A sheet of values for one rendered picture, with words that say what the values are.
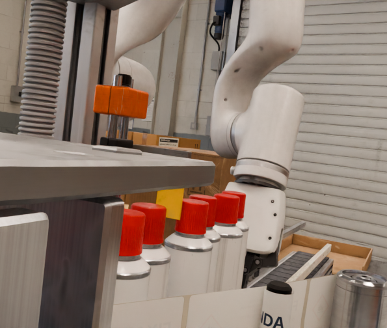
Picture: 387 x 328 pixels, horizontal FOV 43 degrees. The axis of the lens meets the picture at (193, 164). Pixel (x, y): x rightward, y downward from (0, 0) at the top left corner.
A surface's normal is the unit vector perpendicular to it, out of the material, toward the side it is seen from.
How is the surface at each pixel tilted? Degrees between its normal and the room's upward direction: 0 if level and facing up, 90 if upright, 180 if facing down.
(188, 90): 90
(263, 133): 70
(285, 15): 82
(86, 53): 90
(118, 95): 90
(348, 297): 90
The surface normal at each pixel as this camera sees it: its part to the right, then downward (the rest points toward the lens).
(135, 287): 0.63, 0.11
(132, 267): 0.44, -0.67
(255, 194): -0.31, -0.40
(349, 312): -0.68, -0.04
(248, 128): -0.80, -0.35
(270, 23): -0.39, -0.07
